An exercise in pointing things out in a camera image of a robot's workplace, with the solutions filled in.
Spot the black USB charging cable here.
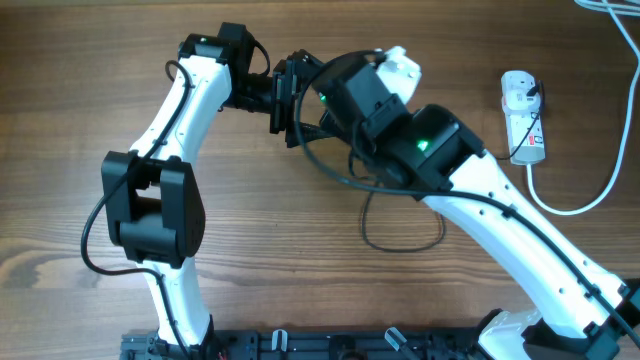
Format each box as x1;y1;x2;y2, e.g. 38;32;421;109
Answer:
360;80;547;254

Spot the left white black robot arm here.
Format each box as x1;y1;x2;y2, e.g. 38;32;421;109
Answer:
80;22;322;359

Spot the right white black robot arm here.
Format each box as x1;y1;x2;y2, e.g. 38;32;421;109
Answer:
305;50;639;359

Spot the white USB charger adapter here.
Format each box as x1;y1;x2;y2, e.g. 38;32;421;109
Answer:
502;86;542;115

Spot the white power strip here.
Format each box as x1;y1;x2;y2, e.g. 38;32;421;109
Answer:
501;70;546;166

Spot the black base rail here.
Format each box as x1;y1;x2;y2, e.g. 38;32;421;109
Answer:
119;327;486;360

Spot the white cable bundle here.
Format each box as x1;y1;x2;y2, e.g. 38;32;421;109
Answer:
572;0;640;18

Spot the white power strip cord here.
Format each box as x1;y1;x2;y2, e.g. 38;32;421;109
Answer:
524;0;640;217

